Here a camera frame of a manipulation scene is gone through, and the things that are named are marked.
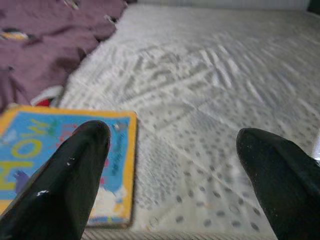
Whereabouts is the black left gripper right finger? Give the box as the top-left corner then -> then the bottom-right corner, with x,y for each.
236,127 -> 320,240

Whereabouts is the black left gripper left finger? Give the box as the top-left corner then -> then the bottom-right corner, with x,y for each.
0,119 -> 112,240

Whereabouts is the colourful yellow-edged picture book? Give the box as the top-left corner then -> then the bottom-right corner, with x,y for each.
0,104 -> 138,229

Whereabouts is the purple cartoon print blanket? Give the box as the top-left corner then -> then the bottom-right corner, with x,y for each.
0,0 -> 129,113

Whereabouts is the white quilted mattress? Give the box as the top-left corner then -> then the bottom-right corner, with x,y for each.
57,0 -> 320,240

